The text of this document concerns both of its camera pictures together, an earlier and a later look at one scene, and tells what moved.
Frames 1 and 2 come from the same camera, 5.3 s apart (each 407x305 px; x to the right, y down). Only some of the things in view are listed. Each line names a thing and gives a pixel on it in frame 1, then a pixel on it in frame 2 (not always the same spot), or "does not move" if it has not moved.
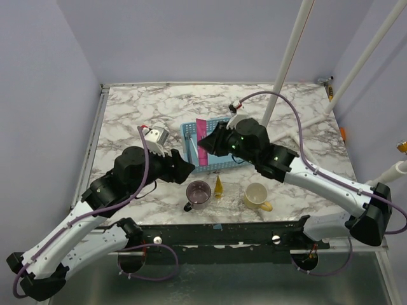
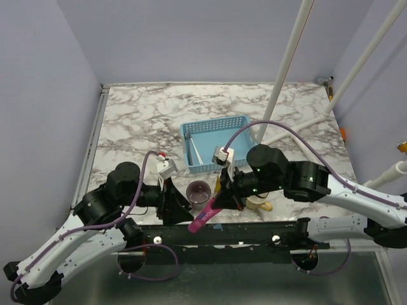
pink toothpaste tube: (201, 132) to (203, 217)
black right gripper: (220, 142) to (231, 186)
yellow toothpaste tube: (218, 190) does not move
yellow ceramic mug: (255, 196) does not move
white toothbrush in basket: (194, 147) does not move
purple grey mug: (198, 192) does not move
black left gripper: (173, 165) to (164, 201)
